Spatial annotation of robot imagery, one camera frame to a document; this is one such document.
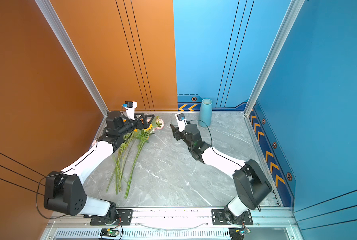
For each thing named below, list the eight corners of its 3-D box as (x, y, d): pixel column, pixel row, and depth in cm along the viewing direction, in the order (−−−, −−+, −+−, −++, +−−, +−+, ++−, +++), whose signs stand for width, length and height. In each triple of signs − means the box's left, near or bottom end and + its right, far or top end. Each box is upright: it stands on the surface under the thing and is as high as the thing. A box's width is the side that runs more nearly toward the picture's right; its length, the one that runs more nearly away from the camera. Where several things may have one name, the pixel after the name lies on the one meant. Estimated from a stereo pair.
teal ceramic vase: (199, 127, 114) (201, 106, 97) (198, 119, 119) (200, 98, 102) (209, 127, 114) (213, 106, 97) (208, 119, 119) (212, 98, 102)
